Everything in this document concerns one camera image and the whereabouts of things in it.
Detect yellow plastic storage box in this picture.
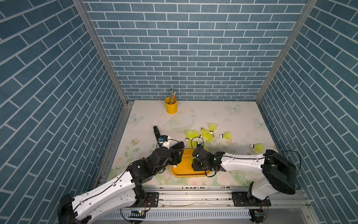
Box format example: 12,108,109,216
170,149,205,177

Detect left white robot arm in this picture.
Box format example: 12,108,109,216
57,141,185,224

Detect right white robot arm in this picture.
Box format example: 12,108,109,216
192,144,297,207

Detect black cylindrical marker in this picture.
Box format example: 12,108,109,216
153,126,161,141

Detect yellow pen cup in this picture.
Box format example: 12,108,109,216
165,97,178,114

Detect pencils in cup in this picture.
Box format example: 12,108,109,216
169,89,176,105

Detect white vent grille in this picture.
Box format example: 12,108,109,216
100,209,251,221

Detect right circuit board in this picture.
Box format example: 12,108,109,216
253,211,266,218

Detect circuit board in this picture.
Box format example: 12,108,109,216
253,211,266,218
129,210,146,219

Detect left circuit board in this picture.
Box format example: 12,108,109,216
129,210,146,219

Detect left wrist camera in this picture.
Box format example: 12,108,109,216
158,135,170,149

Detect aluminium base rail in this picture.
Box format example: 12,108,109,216
144,185,310,210

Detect right metal corner post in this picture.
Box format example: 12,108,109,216
255,0,318,105

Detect metal corner post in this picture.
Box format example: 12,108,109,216
73,0,128,106
255,0,318,105

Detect left metal corner post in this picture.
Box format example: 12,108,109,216
73,0,128,106

